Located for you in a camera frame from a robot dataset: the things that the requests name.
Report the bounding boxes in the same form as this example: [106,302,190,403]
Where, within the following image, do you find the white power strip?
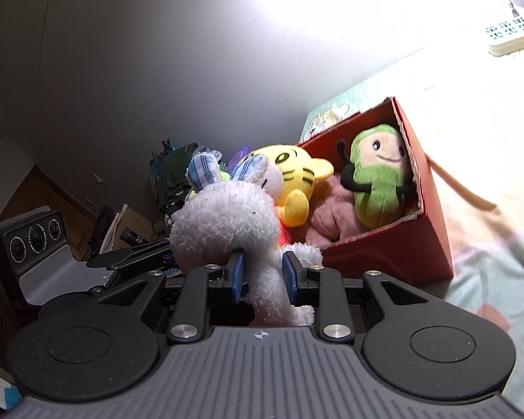
[484,11,524,57]

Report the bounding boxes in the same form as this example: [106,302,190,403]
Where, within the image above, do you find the white bunny plush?
[169,153,326,327]

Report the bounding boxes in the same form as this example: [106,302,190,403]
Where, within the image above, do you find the green cartoon printed bedsheet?
[303,44,524,419]

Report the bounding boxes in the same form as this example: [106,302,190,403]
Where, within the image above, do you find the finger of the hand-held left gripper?
[86,241,174,271]

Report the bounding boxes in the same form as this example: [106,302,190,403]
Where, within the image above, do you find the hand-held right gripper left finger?
[94,251,247,345]

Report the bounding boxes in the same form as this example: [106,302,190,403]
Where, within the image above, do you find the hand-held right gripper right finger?
[282,252,433,342]

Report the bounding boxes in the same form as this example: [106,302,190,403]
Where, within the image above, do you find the dark clothes pile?
[148,140,202,220]

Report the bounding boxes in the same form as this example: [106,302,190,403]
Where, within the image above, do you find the red cardboard box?
[298,96,456,292]

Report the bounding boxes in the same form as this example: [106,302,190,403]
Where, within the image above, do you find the stack of papers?
[89,203,132,257]

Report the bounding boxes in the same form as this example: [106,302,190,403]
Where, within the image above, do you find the colourful printed packet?
[0,367,26,416]

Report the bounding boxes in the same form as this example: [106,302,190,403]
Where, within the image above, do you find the black cylinder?
[121,227,146,246]

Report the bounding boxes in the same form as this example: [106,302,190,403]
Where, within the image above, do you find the green pea pod plush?
[335,124,416,231]

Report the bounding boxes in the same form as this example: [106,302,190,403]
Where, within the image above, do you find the purple teddy bear plush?
[306,175,368,246]

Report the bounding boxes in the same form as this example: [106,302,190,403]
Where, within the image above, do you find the yellow tiger plush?
[249,144,335,246]

